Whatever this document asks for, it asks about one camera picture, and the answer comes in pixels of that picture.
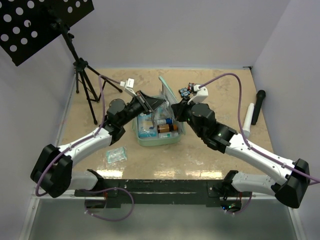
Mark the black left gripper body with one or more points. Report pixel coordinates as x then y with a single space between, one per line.
134 109

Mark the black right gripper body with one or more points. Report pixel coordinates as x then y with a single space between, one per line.
188 117

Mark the brown bottle orange cap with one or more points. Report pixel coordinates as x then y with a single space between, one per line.
165 128

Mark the blue cotton swab bag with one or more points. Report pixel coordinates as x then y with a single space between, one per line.
145 126

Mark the mint green medicine case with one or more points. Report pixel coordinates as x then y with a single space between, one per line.
156 141

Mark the white plastic bottle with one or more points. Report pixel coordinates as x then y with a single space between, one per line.
168 135

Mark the teal clear zip bag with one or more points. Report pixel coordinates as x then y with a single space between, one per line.
116 155

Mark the clear sachet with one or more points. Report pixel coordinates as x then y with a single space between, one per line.
165 110

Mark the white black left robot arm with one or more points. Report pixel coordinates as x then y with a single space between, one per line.
53 172

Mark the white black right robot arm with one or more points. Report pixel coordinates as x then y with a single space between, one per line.
282 178

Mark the blue owl number block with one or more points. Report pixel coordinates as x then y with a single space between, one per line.
184 92

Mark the white microphone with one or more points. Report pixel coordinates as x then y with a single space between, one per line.
246 127

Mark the black microphone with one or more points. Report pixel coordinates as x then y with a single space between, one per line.
260 96

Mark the black music stand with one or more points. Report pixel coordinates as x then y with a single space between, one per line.
27 26

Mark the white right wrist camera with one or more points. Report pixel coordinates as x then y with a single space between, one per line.
200 93

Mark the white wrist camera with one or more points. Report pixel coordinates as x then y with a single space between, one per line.
128 86
200 93

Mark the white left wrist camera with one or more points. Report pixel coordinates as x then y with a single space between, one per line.
128 86

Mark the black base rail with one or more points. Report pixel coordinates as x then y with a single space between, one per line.
206 192

